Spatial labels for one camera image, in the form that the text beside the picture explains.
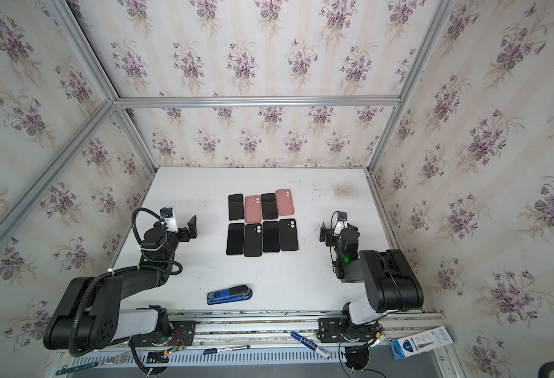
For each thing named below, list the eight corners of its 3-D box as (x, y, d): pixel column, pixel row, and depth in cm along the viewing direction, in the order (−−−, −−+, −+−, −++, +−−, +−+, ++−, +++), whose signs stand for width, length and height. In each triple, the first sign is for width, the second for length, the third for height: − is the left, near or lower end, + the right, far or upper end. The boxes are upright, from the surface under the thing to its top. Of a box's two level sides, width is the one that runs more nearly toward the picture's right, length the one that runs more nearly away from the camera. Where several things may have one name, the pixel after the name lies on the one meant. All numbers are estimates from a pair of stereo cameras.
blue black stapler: (210, 305, 81) (207, 302, 77) (210, 295, 83) (207, 290, 79) (252, 298, 82) (251, 294, 79) (251, 287, 85) (250, 283, 81)
